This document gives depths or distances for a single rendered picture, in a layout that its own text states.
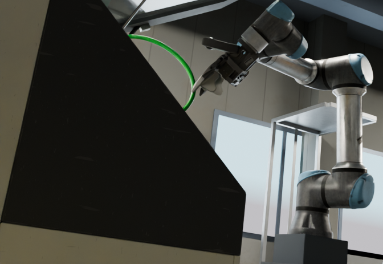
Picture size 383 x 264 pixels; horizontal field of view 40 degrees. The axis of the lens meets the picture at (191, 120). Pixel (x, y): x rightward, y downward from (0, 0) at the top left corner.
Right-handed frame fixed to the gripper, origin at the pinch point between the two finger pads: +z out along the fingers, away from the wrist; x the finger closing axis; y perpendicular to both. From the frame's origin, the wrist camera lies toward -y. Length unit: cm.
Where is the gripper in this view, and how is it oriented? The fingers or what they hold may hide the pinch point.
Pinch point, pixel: (196, 89)
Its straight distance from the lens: 156.6
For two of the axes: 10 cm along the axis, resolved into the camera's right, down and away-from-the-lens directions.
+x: 3.1, 0.7, 9.5
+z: -6.9, 7.0, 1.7
